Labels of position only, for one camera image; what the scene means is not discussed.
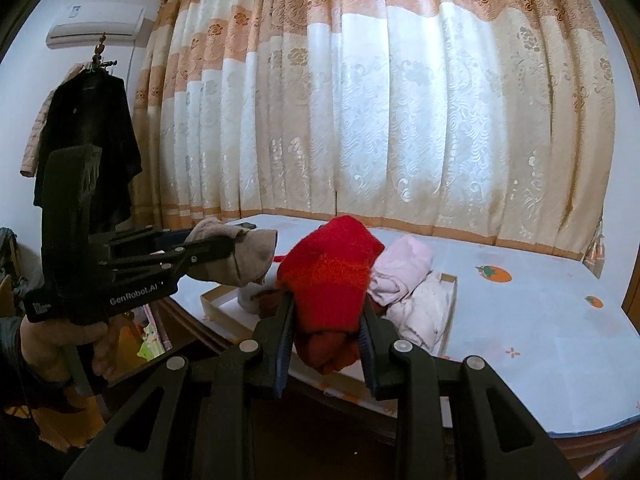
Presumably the person's left hand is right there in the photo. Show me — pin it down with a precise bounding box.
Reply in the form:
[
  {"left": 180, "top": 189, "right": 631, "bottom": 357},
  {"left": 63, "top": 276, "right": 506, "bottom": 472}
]
[{"left": 19, "top": 317, "right": 122, "bottom": 388}]

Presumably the stack of papers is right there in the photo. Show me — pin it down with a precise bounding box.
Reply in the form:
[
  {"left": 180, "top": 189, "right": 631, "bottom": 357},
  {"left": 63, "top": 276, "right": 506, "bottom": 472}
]
[{"left": 135, "top": 305, "right": 173, "bottom": 361}]

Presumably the wooden coat rack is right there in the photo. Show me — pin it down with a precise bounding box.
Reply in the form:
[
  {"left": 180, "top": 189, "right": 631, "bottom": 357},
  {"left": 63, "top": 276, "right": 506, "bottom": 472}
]
[{"left": 87, "top": 32, "right": 118, "bottom": 76}]

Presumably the black coat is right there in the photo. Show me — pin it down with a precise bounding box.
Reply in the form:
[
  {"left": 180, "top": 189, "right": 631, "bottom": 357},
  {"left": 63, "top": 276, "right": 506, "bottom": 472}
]
[{"left": 32, "top": 70, "right": 143, "bottom": 233}]

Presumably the curtain tassel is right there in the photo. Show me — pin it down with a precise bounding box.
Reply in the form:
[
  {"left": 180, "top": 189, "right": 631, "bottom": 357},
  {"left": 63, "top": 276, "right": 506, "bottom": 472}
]
[{"left": 582, "top": 220, "right": 603, "bottom": 278}]

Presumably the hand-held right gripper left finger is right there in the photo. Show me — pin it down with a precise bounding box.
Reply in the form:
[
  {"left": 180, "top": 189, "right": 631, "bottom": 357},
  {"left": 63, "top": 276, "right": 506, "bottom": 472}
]
[{"left": 62, "top": 296, "right": 297, "bottom": 480}]

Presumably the beige sock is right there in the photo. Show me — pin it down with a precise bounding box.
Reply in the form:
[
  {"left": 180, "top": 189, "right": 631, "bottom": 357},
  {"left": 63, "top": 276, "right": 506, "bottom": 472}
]
[{"left": 185, "top": 217, "right": 278, "bottom": 286}]

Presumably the dark red sock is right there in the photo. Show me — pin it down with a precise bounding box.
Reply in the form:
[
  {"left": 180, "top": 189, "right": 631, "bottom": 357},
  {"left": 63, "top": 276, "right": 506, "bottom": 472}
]
[{"left": 250, "top": 287, "right": 286, "bottom": 321}]

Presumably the pale beige dotted underwear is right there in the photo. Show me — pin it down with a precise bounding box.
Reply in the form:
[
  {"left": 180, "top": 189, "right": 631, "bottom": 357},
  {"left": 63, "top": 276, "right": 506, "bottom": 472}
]
[{"left": 385, "top": 275, "right": 457, "bottom": 353}]

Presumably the person's left forearm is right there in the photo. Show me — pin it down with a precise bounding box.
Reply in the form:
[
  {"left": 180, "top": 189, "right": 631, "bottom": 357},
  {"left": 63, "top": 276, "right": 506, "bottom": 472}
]
[{"left": 0, "top": 310, "right": 76, "bottom": 413}]

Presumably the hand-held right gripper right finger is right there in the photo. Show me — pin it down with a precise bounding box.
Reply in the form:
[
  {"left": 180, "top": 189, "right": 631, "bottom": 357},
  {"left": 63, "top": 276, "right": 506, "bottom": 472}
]
[{"left": 358, "top": 300, "right": 577, "bottom": 480}]

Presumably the cream and orange curtain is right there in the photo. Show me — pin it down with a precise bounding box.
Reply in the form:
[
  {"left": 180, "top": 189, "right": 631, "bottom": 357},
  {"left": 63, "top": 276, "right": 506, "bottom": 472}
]
[{"left": 127, "top": 0, "right": 618, "bottom": 261}]

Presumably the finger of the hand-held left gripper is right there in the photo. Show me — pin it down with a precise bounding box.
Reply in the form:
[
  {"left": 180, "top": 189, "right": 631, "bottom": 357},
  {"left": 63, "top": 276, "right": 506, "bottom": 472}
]
[
  {"left": 99, "top": 234, "right": 237, "bottom": 282},
  {"left": 106, "top": 226, "right": 195, "bottom": 257}
]

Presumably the shallow cardboard box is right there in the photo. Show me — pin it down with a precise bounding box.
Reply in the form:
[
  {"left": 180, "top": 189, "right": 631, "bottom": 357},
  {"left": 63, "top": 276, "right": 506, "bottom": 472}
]
[{"left": 200, "top": 271, "right": 459, "bottom": 358}]

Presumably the beige padded jacket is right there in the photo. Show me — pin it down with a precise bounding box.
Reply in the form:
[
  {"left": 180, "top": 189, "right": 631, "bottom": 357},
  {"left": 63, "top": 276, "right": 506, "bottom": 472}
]
[{"left": 20, "top": 87, "right": 56, "bottom": 178}]

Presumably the white underwear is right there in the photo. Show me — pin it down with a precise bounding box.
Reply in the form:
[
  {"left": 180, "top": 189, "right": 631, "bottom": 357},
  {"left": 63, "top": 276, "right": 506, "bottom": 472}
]
[{"left": 236, "top": 285, "right": 281, "bottom": 311}]

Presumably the white air conditioner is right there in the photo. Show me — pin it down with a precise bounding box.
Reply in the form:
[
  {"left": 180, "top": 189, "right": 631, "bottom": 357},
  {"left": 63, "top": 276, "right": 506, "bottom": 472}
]
[{"left": 46, "top": 2, "right": 143, "bottom": 51}]

